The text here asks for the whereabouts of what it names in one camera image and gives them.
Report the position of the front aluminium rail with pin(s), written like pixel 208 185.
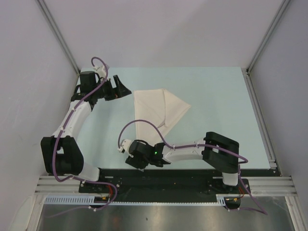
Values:
pixel 259 186

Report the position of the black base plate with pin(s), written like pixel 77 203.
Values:
pixel 162 186

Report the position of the white cloth napkin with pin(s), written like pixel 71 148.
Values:
pixel 160 107

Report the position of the aluminium rail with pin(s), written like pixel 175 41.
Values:
pixel 260 121
pixel 259 186

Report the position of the aluminium corner post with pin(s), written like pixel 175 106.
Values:
pixel 269 33
pixel 57 34

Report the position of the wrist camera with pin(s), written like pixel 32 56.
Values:
pixel 101 70
pixel 124 146

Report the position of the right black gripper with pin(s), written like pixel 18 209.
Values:
pixel 134 160

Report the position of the right aluminium corner post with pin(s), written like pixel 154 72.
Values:
pixel 269 33

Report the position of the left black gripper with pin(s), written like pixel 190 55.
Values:
pixel 120 92

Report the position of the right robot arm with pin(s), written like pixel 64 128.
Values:
pixel 216 150

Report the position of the left aluminium corner post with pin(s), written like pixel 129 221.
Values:
pixel 57 34

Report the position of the right side aluminium rail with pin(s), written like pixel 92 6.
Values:
pixel 260 121

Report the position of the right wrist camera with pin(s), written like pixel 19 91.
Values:
pixel 124 146

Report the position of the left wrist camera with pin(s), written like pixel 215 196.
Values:
pixel 101 70

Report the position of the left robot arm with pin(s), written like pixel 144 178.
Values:
pixel 61 153

